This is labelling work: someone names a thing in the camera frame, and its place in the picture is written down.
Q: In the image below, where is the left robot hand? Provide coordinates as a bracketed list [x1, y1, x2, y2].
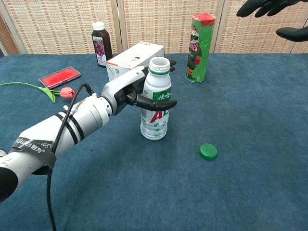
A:
[101, 59, 178, 116]

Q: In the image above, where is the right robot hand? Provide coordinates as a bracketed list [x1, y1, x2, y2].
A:
[236, 0, 308, 42]

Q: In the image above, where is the white plastic drink bottle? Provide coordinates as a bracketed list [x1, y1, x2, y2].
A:
[140, 57, 172, 141]

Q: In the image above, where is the green screw bottle cap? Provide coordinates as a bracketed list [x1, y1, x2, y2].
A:
[199, 143, 218, 161]

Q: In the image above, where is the dark juice bottle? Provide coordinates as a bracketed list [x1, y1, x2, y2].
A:
[91, 22, 113, 68]

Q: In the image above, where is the white cardboard box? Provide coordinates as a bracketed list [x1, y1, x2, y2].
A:
[106, 41, 165, 82]

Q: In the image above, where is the artificial pink tulip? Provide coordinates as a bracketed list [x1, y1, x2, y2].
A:
[0, 81, 76, 103]

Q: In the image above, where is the red ink pad case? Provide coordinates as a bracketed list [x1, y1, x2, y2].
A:
[38, 66, 82, 89]

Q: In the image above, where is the green Pringles can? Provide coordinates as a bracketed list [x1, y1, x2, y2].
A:
[185, 13, 216, 83]

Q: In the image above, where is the woven bamboo folding screen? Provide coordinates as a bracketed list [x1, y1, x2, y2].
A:
[0, 0, 308, 56]

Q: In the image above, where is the blue felt table cover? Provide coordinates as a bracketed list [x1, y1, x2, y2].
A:
[0, 53, 308, 231]

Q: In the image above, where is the black left arm strap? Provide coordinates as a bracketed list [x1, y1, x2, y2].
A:
[11, 137, 57, 169]

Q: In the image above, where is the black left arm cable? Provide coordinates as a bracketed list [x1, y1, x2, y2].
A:
[46, 83, 98, 231]

